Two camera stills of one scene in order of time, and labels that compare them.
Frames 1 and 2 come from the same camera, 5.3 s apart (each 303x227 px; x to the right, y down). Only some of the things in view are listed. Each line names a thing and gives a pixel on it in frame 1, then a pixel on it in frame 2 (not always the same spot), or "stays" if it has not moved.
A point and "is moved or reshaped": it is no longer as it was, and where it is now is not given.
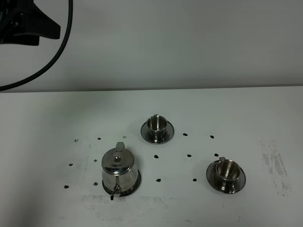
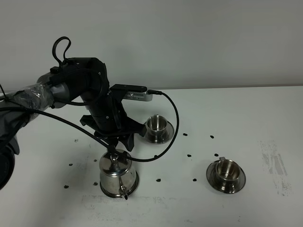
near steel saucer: (211, 174) stays
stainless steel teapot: (120, 175) is moved or reshaped
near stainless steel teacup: (227, 173) stays
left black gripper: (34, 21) → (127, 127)
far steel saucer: (169, 134) stays
